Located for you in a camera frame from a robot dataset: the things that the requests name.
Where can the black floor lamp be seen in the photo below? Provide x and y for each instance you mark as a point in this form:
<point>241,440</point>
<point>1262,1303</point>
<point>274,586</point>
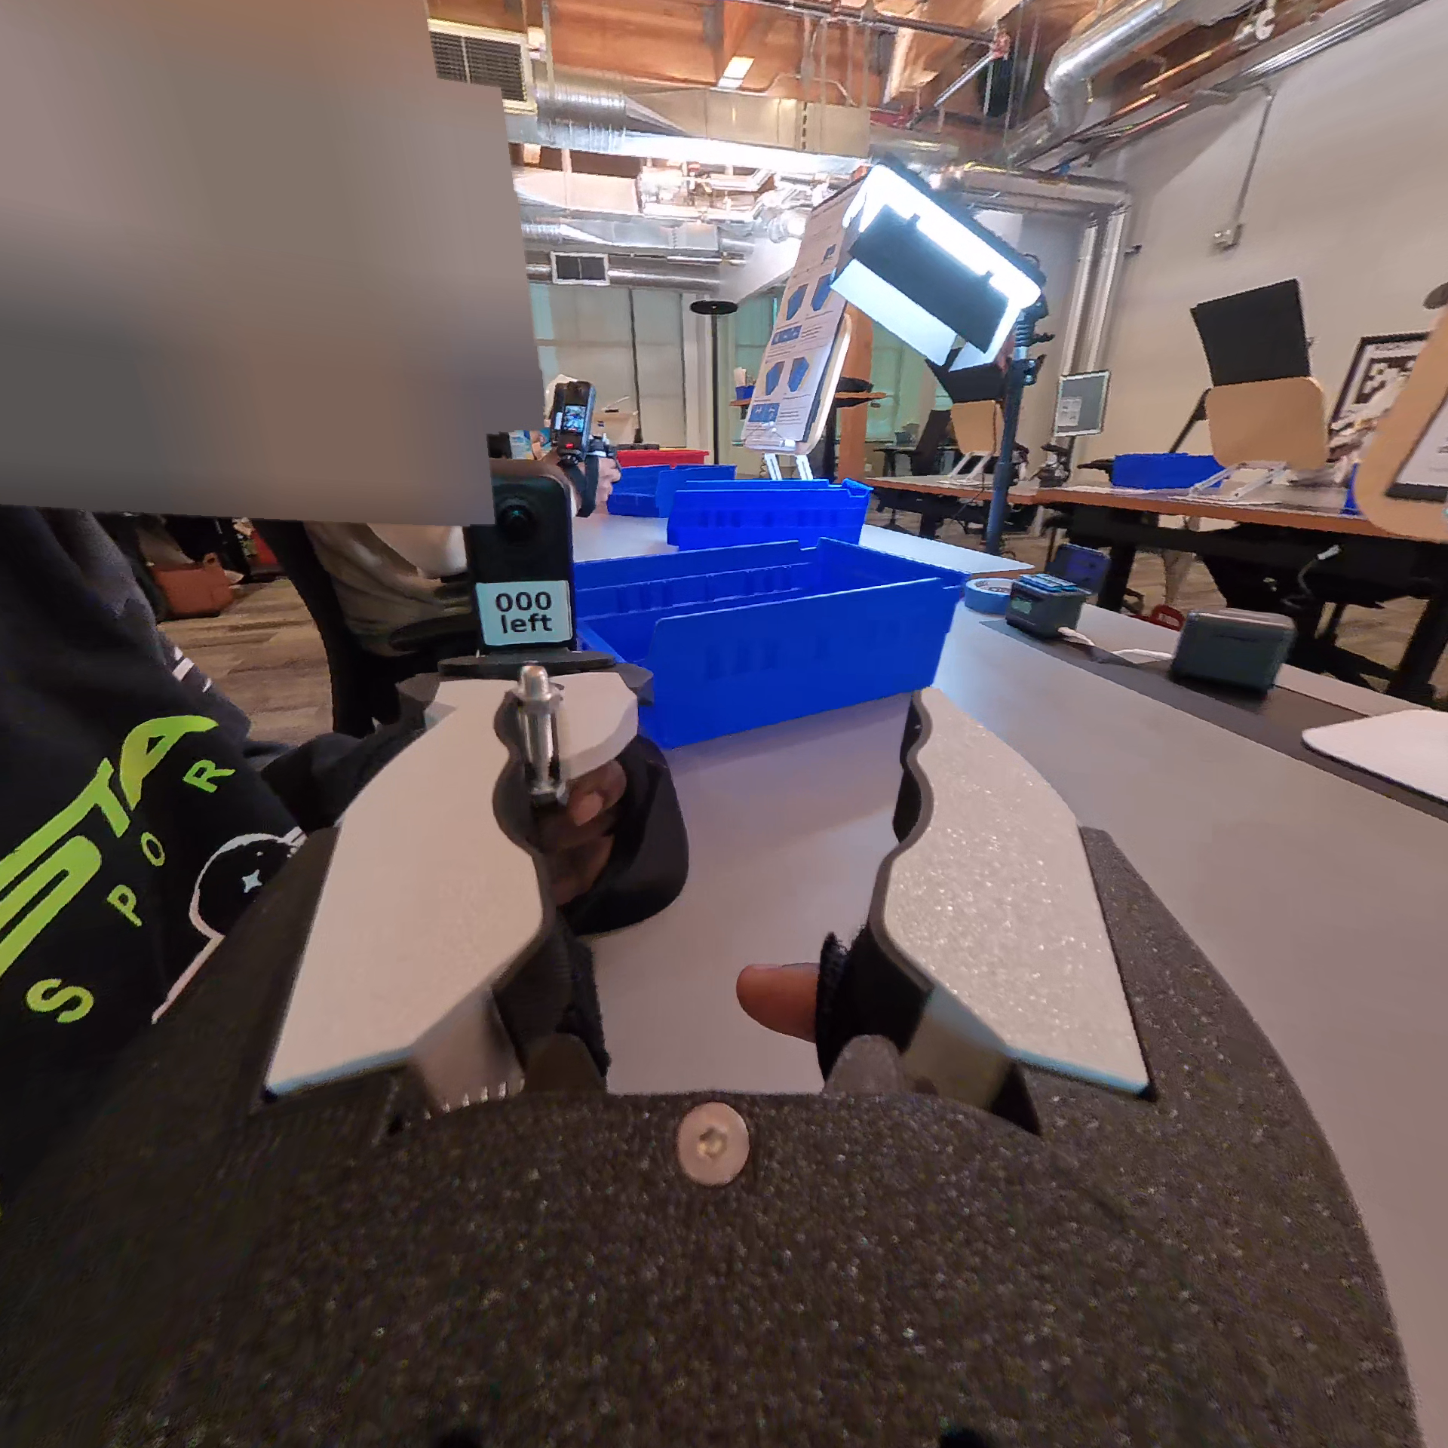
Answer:
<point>715,309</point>

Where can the wall air vent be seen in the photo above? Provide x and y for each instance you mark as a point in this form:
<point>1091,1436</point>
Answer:
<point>579,267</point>

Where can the studio light on stand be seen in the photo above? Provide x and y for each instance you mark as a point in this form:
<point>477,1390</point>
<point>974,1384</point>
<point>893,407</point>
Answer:
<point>939,260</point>

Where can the black printed shirt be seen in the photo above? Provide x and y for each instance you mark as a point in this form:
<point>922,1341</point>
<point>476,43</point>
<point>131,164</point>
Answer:
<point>114,905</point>

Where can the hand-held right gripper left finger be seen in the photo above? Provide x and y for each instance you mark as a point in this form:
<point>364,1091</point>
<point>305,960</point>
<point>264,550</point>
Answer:
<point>419,928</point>

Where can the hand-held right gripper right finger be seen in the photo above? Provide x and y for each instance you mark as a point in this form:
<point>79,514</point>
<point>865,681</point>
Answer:
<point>1007,928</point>

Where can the small silver hex nut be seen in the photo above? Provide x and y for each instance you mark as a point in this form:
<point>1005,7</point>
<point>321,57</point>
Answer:
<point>536,707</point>

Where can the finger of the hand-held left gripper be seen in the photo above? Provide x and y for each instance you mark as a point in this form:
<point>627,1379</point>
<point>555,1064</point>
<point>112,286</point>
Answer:
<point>600,721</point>

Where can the dark blue bag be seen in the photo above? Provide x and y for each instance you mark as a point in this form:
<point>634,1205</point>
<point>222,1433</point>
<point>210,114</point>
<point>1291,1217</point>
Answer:
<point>1083,566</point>

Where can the blue tape roll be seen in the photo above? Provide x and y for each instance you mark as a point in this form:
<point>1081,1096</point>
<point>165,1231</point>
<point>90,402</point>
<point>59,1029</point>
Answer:
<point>989,593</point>

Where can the long thin silver bolt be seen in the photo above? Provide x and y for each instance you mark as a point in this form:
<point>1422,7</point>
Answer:
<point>540,759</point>

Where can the person's left hand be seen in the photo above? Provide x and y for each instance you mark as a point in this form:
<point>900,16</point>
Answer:
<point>577,838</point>

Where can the red plastic bin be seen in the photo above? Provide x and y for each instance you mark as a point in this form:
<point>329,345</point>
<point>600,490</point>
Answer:
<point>660,457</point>

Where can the instruction sign board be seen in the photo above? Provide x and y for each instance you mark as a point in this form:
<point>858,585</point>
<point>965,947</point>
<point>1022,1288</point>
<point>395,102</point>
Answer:
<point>1414,441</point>

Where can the person's left forearm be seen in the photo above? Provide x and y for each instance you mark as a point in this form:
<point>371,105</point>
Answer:
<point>340,769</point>

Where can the grey tool case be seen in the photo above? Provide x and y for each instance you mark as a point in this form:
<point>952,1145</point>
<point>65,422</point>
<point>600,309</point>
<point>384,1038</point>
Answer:
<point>1231,652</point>

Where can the blue plastic bin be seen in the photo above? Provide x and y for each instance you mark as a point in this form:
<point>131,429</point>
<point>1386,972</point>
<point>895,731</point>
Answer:
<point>1165,471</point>
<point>769,516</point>
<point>657,491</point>
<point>769,657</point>

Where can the roll-up banner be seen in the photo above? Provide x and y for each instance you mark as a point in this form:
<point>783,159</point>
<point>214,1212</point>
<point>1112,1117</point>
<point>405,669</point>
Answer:
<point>796,328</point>

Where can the white sign stand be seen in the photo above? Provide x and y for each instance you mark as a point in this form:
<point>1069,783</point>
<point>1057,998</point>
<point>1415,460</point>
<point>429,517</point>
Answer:
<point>1391,752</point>

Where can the black and blue device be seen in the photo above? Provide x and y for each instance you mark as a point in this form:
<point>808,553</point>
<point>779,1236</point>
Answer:
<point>1048,607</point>

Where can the silver air duct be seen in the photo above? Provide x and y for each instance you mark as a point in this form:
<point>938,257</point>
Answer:
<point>1108,57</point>

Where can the long wooden desk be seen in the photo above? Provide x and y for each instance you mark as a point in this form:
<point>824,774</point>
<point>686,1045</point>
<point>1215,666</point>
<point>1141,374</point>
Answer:
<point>1177,509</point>

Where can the black monitor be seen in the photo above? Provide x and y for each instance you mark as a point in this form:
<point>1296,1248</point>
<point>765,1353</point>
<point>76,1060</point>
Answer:
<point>1251,333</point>

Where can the black framed picture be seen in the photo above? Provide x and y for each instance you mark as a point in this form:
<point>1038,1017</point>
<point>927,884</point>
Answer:
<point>1381,381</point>

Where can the large air vent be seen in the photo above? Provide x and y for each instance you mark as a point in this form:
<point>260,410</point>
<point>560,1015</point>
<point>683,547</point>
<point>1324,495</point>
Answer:
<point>477,59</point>

